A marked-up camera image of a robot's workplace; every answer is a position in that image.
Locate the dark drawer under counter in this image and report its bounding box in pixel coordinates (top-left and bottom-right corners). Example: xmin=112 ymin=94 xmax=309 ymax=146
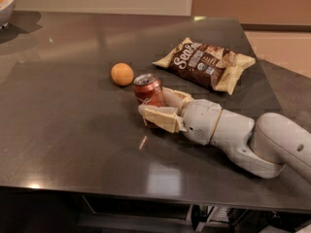
xmin=73 ymin=194 xmax=192 ymax=233

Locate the red coke can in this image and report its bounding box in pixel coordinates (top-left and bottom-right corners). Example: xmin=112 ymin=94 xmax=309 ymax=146
xmin=132 ymin=73 xmax=167 ymax=129

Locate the orange fruit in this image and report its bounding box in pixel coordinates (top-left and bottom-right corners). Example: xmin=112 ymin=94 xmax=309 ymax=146
xmin=111 ymin=63 xmax=134 ymax=86

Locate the brown and cream chip bag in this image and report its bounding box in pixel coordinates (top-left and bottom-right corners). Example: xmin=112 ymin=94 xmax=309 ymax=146
xmin=155 ymin=38 xmax=256 ymax=94

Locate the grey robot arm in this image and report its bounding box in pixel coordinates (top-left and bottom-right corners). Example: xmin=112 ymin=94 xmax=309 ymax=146
xmin=138 ymin=88 xmax=311 ymax=182

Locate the clutter under counter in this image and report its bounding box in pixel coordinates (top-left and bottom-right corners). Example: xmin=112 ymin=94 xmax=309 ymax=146
xmin=190 ymin=205 xmax=311 ymax=233

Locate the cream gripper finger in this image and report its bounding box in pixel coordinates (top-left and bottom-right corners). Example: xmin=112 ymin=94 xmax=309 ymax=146
xmin=162 ymin=87 xmax=193 ymax=115
xmin=138 ymin=104 xmax=187 ymax=133

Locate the metal bowl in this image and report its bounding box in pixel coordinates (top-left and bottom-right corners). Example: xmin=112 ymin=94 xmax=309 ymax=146
xmin=0 ymin=0 xmax=16 ymax=28

